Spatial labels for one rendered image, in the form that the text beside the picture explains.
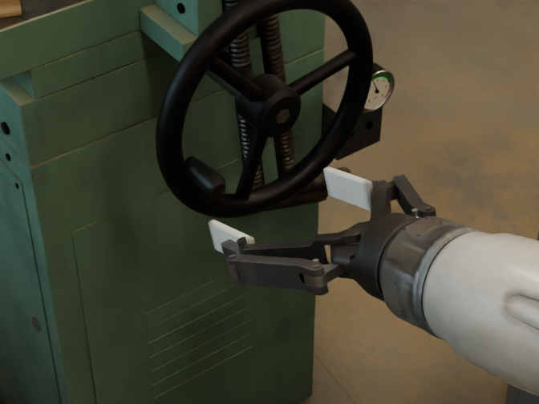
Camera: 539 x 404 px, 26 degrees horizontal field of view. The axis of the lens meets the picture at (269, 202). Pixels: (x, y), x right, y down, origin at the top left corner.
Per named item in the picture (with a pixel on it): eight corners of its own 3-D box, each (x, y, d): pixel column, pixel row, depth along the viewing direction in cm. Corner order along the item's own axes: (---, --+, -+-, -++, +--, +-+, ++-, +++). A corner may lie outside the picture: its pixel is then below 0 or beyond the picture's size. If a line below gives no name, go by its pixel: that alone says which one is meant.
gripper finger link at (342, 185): (366, 183, 109) (372, 180, 110) (322, 168, 115) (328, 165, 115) (371, 212, 111) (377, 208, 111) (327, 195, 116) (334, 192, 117)
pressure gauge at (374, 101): (358, 130, 159) (360, 80, 154) (340, 116, 162) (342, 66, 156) (392, 114, 162) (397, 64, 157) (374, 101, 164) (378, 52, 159)
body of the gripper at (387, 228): (449, 206, 96) (378, 182, 103) (369, 246, 92) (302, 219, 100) (462, 285, 99) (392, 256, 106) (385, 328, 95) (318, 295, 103)
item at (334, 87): (338, 162, 165) (340, 116, 160) (286, 120, 173) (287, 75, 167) (383, 141, 169) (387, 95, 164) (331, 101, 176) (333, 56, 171)
